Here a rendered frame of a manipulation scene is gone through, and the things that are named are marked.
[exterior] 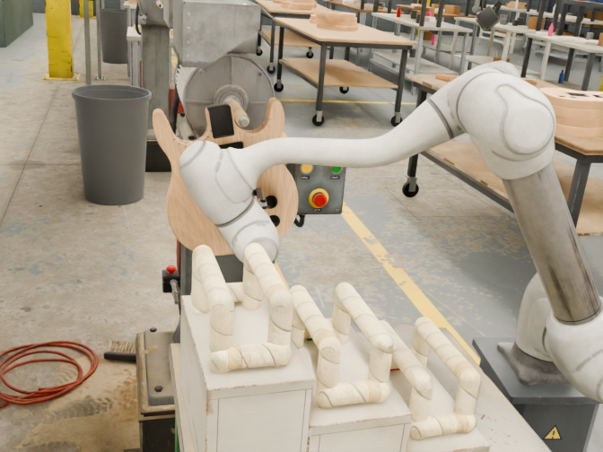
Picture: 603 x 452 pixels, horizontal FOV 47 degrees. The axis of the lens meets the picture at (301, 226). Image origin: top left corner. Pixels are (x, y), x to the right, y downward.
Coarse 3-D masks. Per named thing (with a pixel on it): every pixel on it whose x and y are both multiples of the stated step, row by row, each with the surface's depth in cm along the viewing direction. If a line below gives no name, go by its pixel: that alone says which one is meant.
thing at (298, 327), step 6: (294, 312) 114; (294, 318) 115; (300, 318) 115; (294, 324) 115; (300, 324) 115; (294, 330) 115; (300, 330) 116; (294, 336) 116; (300, 336) 116; (294, 342) 116; (300, 342) 117
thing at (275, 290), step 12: (252, 252) 106; (264, 252) 106; (252, 264) 104; (264, 264) 102; (264, 276) 99; (276, 276) 98; (264, 288) 97; (276, 288) 95; (276, 300) 93; (288, 300) 93
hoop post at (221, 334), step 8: (216, 312) 91; (224, 312) 91; (232, 312) 92; (216, 320) 91; (224, 320) 91; (232, 320) 92; (216, 328) 92; (224, 328) 92; (232, 328) 93; (216, 336) 92; (224, 336) 92; (232, 336) 94; (216, 344) 93; (224, 344) 93
